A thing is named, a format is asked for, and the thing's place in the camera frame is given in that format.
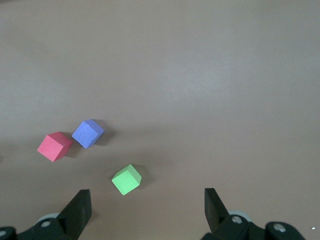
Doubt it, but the brown table cover sheet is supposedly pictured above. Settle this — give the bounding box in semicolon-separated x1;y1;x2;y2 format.
0;0;320;240

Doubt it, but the green foam cube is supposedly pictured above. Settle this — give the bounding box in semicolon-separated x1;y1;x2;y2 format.
111;163;142;196

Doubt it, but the red foam cube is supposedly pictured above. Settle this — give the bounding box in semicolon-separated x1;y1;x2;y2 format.
37;131;74;163

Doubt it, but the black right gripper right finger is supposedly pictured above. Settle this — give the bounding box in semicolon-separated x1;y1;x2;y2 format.
201;187;270;240

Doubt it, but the purple foam cube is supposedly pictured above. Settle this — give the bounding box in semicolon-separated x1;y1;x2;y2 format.
71;119;105;150

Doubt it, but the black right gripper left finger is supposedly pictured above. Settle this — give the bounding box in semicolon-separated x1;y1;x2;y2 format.
17;189;92;240

